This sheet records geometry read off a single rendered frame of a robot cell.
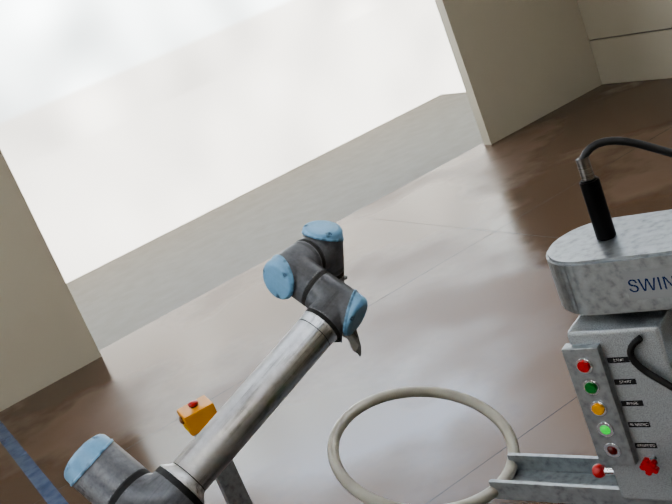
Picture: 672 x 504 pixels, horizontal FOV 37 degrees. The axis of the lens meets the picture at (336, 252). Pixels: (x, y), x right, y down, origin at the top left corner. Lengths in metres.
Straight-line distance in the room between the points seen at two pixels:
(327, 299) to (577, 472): 0.80
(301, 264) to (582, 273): 0.58
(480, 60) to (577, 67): 1.26
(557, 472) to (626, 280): 0.71
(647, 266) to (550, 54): 8.97
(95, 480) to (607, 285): 1.06
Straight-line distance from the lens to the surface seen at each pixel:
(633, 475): 2.27
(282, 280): 2.14
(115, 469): 2.03
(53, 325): 8.57
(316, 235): 2.22
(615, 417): 2.17
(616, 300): 2.04
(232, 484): 3.89
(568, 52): 11.06
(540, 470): 2.58
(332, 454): 2.61
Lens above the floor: 2.43
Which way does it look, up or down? 16 degrees down
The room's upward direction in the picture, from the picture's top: 22 degrees counter-clockwise
